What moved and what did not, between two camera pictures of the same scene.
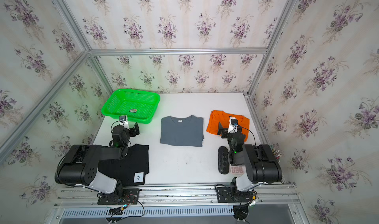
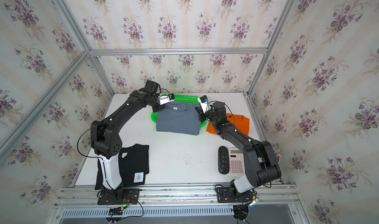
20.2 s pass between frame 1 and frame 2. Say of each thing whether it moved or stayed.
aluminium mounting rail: stayed
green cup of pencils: stayed
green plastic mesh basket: moved
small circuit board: stayed
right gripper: moved
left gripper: moved
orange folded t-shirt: stayed
